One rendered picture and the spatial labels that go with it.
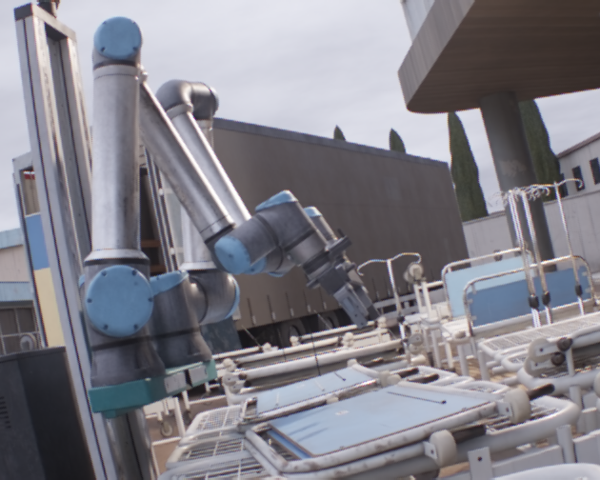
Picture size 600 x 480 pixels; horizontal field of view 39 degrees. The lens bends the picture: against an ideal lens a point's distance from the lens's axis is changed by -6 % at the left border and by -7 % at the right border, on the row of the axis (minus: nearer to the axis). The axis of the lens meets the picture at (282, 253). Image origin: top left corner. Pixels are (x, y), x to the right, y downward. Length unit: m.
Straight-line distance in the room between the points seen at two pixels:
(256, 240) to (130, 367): 0.42
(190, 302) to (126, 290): 0.69
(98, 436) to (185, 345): 0.43
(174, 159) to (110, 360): 0.50
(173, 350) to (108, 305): 0.65
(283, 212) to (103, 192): 0.41
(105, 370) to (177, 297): 0.53
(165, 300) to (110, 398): 0.54
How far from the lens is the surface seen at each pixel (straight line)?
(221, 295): 2.74
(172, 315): 2.59
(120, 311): 1.95
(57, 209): 2.35
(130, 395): 2.12
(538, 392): 1.66
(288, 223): 2.08
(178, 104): 2.64
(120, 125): 2.05
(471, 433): 1.62
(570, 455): 1.67
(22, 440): 2.31
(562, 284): 4.90
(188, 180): 2.19
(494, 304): 4.84
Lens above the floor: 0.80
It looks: 4 degrees up
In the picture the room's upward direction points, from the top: 12 degrees counter-clockwise
